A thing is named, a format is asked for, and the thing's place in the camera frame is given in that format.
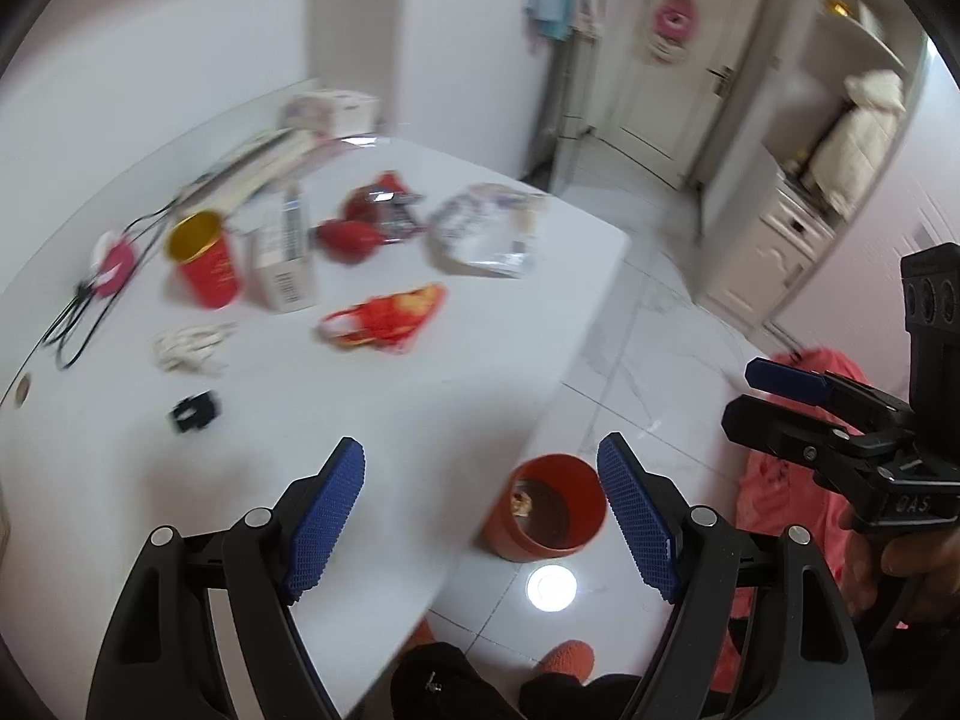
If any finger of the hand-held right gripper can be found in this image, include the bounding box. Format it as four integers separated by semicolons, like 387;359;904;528
722;394;871;473
745;358;912;436

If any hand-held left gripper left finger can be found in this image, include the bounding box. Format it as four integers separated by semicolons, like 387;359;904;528
86;435;366;720

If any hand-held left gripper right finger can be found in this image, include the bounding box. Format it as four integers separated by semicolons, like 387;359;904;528
596;431;876;720

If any orange trash bin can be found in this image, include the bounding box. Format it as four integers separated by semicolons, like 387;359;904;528
480;454;608;563

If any red yellow snack wrapper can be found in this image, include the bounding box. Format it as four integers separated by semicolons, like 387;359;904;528
319;283;449;355

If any silver white plastic bag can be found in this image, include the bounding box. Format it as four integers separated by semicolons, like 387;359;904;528
426;181;552;278

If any person's right hand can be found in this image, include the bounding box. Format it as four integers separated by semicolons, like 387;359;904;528
840;510;960;616

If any pink printed blanket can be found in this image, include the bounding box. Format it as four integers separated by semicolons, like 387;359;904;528
709;345;901;695

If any cream panelled cabinet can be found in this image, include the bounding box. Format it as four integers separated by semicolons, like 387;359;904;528
701;157;837;331

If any person's right orange slipper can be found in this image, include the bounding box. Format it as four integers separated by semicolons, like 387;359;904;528
534;640;596;683

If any small black clip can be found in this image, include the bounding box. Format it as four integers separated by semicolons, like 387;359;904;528
169;390;224;434

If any person's right leg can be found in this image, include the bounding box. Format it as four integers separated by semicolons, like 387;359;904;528
520;673;646;720

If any person's leg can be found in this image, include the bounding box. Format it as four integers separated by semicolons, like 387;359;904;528
520;673;646;720
390;641;518;720

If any person's left leg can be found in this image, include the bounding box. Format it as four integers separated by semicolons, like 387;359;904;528
390;641;518;720

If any crumpled white tissue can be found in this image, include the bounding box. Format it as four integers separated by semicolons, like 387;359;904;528
152;321;239;376

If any white jacket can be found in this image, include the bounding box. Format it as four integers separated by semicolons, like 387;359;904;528
799;69;908;215

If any white cardboard box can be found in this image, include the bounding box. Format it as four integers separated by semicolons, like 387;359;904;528
251;184;320;314

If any red cup with gold inside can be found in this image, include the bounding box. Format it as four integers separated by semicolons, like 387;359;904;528
165;211;245;310

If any red rubber blower bulb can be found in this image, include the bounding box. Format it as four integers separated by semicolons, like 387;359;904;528
315;216;391;265

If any cream door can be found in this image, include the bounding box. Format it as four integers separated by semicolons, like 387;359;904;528
596;0;773;188

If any red silver snack wrapper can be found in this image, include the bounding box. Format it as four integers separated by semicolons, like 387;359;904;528
343;171;427;241

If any pink round device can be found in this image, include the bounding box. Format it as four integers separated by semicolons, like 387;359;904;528
88;234;137;293

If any grey metal cabinet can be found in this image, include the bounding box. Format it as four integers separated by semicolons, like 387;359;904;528
525;30;601;192

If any pink door ornament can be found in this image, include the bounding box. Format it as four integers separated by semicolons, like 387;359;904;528
646;0;697;65

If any white tissue box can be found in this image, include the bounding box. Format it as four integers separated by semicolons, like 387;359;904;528
281;88;380;137

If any black cable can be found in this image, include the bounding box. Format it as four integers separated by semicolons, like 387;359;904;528
41;195;185;372

